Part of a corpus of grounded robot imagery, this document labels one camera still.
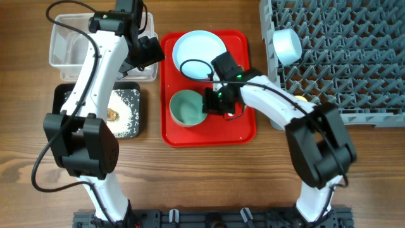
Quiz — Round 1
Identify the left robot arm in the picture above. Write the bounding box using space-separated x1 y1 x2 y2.
43 8 165 227

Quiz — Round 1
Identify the grey dishwasher rack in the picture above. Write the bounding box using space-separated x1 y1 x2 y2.
259 0 404 127

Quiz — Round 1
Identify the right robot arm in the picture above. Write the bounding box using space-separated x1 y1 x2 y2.
203 52 357 225

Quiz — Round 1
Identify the clear plastic bin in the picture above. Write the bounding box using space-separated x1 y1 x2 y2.
49 13 158 82

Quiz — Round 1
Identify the white rice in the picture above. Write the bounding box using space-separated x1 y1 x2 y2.
65 89 140 139

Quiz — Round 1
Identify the light blue plate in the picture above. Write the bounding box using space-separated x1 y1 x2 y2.
172 30 227 80

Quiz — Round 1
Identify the red plastic tray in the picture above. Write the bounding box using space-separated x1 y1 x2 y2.
159 32 257 148

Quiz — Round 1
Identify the black square bin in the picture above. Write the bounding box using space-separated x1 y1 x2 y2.
52 81 141 139

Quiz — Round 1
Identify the light blue rice bowl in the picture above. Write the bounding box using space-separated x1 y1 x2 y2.
273 28 302 66

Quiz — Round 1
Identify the yellow plastic cup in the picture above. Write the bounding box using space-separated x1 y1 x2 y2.
295 96 308 102

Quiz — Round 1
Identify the mint green bowl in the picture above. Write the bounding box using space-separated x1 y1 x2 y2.
169 90 208 127

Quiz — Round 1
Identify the brown mushroom piece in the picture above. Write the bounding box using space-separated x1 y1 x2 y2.
107 108 120 122

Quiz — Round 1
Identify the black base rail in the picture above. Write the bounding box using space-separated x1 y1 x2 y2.
72 207 354 228

